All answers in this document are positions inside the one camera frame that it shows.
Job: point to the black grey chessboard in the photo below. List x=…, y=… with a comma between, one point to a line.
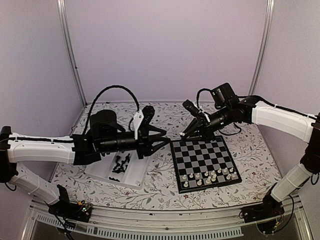
x=201, y=156

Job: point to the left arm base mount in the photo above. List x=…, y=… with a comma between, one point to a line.
x=80, y=211

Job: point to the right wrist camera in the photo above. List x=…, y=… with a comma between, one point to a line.
x=195, y=111

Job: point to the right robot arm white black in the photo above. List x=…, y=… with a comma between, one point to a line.
x=286, y=131

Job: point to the clear plastic piece tray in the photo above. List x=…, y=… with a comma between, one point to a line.
x=134, y=176

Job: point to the white piece corner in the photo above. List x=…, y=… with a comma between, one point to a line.
x=186, y=184

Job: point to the left aluminium frame post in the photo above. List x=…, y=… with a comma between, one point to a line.
x=62, y=13

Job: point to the white bishop piece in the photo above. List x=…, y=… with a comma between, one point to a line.
x=208, y=180

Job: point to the right aluminium frame post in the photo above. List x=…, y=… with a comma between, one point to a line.
x=267, y=25

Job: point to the pile of black chess pieces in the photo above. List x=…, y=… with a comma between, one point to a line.
x=119, y=167

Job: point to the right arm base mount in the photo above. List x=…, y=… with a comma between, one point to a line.
x=268, y=214

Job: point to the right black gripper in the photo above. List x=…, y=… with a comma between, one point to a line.
x=205, y=129

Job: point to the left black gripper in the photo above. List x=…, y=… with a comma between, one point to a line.
x=145, y=143

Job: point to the aluminium frame post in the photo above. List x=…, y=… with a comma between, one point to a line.
x=267, y=25
x=62, y=13

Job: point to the floral patterned table mat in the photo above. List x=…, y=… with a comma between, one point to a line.
x=159, y=191

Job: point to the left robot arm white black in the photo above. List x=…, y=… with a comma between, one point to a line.
x=16, y=149

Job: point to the front aluminium rail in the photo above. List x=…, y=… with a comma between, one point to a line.
x=223, y=223

